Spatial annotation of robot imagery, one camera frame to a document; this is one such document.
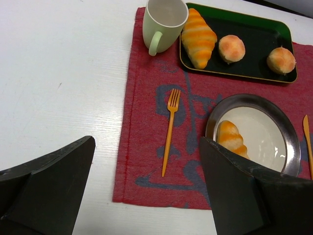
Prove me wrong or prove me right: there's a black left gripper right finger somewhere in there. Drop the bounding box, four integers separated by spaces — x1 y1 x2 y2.
200 137 313 235

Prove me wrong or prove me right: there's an orange plastic knife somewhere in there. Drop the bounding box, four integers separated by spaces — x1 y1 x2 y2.
303 115 313 180

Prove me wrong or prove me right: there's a dark green serving tray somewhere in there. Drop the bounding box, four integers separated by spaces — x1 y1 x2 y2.
187 2 297 83

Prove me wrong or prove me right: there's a dark rimmed white plate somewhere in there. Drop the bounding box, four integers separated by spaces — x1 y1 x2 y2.
205 94 301 176

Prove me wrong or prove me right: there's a red patterned placemat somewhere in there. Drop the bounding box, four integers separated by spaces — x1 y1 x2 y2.
113 7 313 210

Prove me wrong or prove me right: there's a small striped croissant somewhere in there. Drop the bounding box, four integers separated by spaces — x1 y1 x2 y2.
217 120 249 159

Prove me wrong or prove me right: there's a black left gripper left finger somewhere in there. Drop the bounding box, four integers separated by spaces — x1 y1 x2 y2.
0 136 95 235

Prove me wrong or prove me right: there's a pale green mug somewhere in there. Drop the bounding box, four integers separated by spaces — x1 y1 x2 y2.
142 0 189 56

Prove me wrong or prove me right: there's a round bun left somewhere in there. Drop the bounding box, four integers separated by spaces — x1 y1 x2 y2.
218 35 246 64

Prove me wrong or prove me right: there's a round bun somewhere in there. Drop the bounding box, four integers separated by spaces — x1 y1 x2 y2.
267 47 296 75
218 35 246 64

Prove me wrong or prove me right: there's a large striped croissant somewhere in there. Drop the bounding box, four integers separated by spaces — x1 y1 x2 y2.
181 8 217 70

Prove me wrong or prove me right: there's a round bun right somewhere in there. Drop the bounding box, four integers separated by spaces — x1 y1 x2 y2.
267 47 296 75

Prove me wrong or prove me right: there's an orange plastic fork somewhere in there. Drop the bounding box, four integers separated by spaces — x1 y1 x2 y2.
161 89 181 177

